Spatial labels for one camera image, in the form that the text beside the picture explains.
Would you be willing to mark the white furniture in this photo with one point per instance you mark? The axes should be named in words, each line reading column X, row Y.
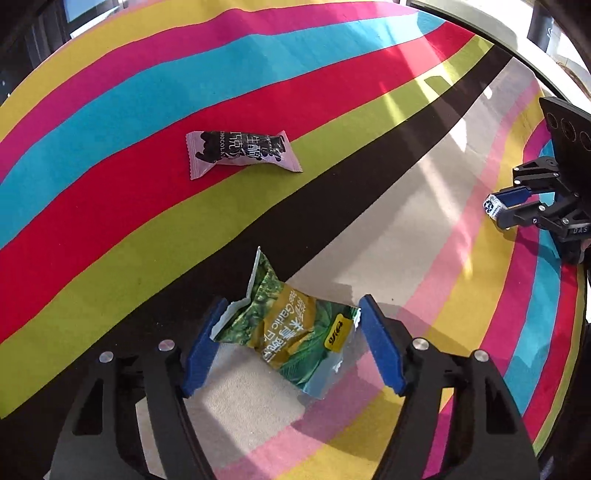
column 498, row 23

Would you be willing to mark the small blue white packet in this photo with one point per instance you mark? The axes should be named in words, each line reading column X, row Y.
column 491, row 206

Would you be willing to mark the pink chocolate packet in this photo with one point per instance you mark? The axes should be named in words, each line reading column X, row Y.
column 240, row 150

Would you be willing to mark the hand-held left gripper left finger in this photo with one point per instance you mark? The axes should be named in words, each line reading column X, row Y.
column 203, row 350

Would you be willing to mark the dark framed window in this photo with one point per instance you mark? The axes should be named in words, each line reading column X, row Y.
column 46, row 27

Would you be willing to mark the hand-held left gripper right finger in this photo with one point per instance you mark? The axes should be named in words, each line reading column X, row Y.
column 383, row 346

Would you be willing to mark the green pea snack packet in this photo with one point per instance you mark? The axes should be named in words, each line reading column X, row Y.
column 281, row 332

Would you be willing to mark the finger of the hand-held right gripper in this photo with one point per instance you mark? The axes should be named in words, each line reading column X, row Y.
column 526, row 214
column 512, row 196

